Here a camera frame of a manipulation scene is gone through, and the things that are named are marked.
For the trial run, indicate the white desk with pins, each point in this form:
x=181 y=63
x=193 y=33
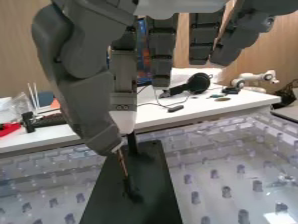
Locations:
x=199 y=108

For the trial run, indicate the black headphones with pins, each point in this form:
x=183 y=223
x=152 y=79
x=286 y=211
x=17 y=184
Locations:
x=198 y=82

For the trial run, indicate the golden drill bit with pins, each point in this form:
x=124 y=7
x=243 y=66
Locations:
x=122 y=163

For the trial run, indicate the small black adapter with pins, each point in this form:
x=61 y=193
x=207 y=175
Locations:
x=175 y=108

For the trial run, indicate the small white jointed device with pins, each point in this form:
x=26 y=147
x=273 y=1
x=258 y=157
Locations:
x=253 y=77

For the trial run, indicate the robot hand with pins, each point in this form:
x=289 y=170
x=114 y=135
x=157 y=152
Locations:
x=84 y=66

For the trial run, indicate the black plate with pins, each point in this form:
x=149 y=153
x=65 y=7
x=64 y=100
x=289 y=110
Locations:
x=133 y=206

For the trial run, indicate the clear box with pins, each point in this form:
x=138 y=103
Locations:
x=230 y=160

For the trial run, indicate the red tray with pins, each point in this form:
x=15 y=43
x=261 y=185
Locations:
x=8 y=129

